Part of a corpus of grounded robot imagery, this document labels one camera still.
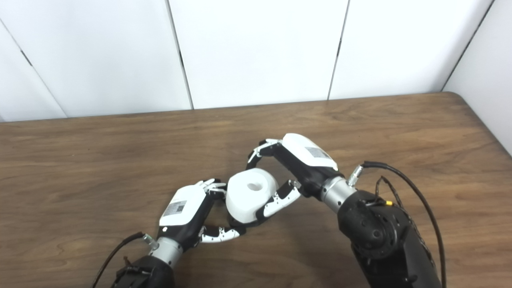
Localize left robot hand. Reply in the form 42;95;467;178
159;179;245;250

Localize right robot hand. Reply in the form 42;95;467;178
246;133;342;218

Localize round white piece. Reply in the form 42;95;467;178
226;168;279;224

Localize thick black left wrist cable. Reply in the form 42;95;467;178
91;232;157;288

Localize thick black wrist cable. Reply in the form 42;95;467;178
91;232;157;288
347;161;446;288

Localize thin braided right arm cable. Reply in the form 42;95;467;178
375;176;436;272

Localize thick black right wrist cable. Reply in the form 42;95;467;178
347;161;446;288

